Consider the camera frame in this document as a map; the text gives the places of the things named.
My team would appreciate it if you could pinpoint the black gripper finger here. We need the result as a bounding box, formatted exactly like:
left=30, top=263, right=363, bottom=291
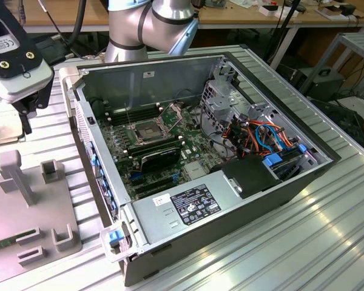
left=13, top=86, right=53, bottom=136

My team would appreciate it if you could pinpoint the black RAM slot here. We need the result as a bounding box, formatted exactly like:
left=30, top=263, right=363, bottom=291
left=127, top=138, right=183, bottom=155
left=106, top=105, right=161, bottom=119
left=109, top=113, right=164, bottom=127
left=107, top=109, right=162, bottom=123
left=130, top=141, right=185, bottom=158
left=126, top=136, right=180, bottom=152

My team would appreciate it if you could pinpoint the CPU socket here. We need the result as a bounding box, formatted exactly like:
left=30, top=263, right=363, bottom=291
left=127, top=119, right=172, bottom=146

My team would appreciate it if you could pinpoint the black expansion slot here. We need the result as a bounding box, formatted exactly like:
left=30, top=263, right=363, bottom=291
left=135, top=183, right=172, bottom=196
left=132, top=175, right=173, bottom=187

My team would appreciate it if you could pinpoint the wooden desk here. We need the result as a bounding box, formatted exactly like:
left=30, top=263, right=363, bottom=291
left=18, top=0, right=110, bottom=35
left=187, top=0, right=364, bottom=63

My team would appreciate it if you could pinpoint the grey parts rack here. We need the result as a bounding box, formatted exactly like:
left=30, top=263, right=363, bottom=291
left=0, top=149, right=83, bottom=267

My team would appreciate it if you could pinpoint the green RAM stick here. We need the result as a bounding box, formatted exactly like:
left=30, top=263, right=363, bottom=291
left=0, top=233, right=22, bottom=253

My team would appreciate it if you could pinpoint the black graphics card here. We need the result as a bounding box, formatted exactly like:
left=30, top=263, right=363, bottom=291
left=138, top=144, right=183, bottom=175

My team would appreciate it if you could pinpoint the blue case release latch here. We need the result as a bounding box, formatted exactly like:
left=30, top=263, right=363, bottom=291
left=108, top=230, right=123, bottom=248

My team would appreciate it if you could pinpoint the silver power supply unit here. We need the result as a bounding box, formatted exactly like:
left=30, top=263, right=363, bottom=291
left=121, top=171, right=242, bottom=246

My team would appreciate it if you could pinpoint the green motherboard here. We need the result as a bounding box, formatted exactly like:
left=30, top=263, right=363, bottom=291
left=92, top=101, right=228, bottom=202

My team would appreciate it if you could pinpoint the silver chipset heatsink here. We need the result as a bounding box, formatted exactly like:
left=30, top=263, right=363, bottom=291
left=183, top=162, right=207, bottom=179

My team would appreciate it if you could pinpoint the silver metal drive cage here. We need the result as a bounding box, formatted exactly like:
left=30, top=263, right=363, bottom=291
left=201, top=57, right=252, bottom=137

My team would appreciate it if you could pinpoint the white box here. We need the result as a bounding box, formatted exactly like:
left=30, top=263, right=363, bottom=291
left=258, top=4, right=300, bottom=18

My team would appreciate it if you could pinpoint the black grey PC case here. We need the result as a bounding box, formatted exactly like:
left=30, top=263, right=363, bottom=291
left=58, top=51, right=342, bottom=287

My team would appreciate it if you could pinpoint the black plastic shroud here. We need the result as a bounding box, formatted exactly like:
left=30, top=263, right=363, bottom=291
left=209, top=157, right=283, bottom=200

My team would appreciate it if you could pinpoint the blue disk carrier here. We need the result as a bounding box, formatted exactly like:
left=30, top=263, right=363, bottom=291
left=262, top=153, right=285, bottom=168

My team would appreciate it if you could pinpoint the black equipment case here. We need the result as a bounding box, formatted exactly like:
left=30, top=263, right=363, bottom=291
left=295, top=67, right=346, bottom=102

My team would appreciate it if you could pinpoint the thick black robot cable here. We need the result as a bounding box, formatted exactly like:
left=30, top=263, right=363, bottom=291
left=67, top=0, right=88, bottom=47

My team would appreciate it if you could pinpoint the white grey camera housing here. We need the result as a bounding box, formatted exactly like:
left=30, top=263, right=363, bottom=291
left=0, top=59, right=55, bottom=104

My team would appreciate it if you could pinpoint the black camera bracket with label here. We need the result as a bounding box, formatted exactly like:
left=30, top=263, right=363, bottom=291
left=0, top=16, right=45, bottom=80

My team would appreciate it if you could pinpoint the metal socket cover frame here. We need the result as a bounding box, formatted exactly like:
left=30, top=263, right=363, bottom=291
left=157, top=102, right=185, bottom=130

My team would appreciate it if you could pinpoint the orange wire bundle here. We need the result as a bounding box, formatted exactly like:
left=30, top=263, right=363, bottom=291
left=226, top=119, right=294, bottom=152

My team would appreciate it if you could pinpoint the blue data cable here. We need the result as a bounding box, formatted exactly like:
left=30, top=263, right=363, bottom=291
left=254, top=122, right=285, bottom=152

